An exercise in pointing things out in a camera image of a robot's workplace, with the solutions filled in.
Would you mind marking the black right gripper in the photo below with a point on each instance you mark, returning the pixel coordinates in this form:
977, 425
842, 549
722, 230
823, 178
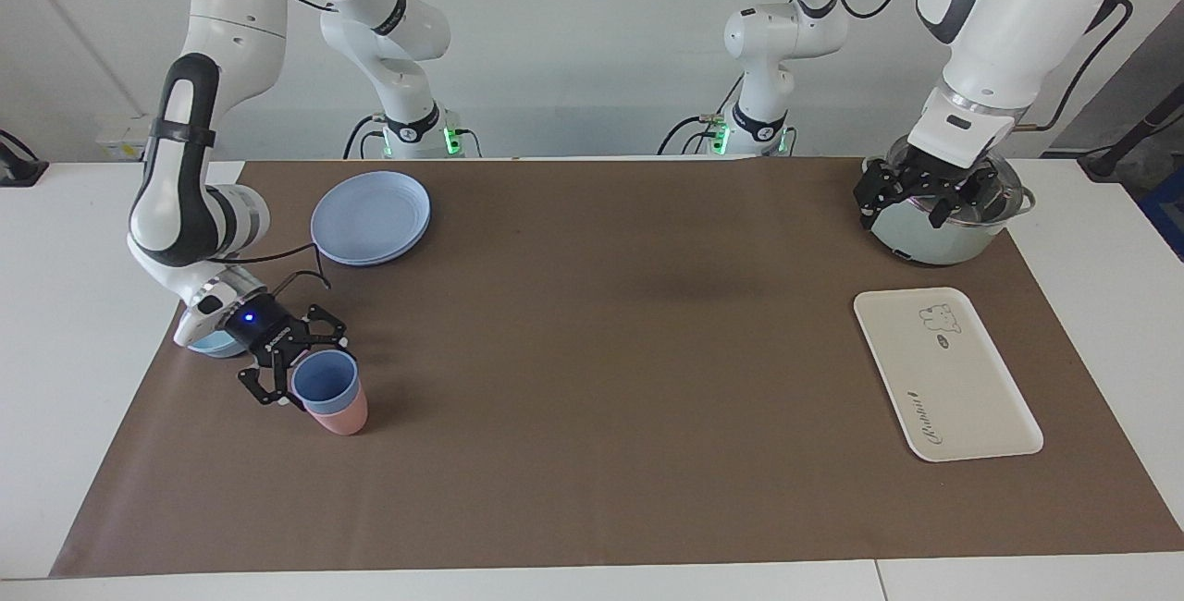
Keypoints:
264, 328

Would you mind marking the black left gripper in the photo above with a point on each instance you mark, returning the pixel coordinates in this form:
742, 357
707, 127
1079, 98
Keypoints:
939, 174

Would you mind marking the blue plastic cup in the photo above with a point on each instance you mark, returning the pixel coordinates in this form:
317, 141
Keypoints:
326, 379

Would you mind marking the pink plastic cup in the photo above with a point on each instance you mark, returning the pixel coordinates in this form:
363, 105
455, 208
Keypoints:
344, 421

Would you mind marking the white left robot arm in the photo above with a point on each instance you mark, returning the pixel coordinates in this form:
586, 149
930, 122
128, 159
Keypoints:
1008, 18

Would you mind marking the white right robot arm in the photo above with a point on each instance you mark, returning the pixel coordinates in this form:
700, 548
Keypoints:
231, 18

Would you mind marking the cream rabbit print tray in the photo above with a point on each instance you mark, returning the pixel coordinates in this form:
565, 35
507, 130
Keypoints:
943, 379

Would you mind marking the pale green electric pot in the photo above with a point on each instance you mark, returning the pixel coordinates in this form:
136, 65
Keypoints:
925, 240

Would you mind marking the light blue bowl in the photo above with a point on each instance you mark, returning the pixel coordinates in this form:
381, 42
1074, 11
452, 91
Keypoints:
217, 347

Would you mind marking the blue round plate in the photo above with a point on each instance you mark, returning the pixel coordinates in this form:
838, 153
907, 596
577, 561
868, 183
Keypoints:
370, 217

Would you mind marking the black stand leg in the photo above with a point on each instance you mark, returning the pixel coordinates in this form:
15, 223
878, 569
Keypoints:
1133, 134

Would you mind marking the blue box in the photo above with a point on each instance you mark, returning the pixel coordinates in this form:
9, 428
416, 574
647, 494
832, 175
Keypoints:
1167, 217

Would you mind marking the brown table mat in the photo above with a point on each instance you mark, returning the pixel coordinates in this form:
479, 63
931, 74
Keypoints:
601, 398

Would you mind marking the white wall socket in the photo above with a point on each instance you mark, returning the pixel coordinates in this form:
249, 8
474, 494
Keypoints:
120, 139

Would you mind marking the black clamp mount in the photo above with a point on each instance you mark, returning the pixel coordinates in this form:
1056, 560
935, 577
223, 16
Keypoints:
18, 166

